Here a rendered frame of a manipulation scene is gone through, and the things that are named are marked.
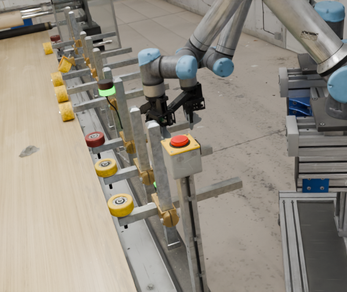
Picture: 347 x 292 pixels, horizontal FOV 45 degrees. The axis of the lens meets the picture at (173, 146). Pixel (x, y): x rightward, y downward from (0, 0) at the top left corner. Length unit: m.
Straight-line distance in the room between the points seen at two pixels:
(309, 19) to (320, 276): 1.19
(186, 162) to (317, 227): 1.41
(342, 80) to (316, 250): 1.09
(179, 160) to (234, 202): 1.84
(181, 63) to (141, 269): 0.71
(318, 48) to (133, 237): 0.94
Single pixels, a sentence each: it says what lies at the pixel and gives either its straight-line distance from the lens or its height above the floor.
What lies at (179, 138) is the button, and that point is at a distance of 0.93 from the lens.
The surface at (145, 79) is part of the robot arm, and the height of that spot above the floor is 1.20.
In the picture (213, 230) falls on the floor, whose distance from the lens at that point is 2.55.
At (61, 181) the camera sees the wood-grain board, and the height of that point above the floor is 0.90.
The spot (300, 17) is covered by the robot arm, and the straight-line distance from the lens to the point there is 1.20.
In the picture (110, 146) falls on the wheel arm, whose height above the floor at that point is 0.85.
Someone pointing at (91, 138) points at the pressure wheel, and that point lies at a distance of 1.76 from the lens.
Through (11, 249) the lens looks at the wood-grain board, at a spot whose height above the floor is 0.90.
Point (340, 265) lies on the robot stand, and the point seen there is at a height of 0.21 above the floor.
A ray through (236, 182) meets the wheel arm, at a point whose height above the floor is 0.85.
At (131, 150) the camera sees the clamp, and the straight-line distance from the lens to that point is 1.73.
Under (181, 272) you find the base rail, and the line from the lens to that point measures 1.36.
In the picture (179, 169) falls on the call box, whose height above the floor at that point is 1.18.
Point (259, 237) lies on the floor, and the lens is 2.49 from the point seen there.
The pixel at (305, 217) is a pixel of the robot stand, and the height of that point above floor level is 0.21.
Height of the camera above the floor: 1.67
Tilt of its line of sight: 29 degrees down
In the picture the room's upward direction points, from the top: 8 degrees counter-clockwise
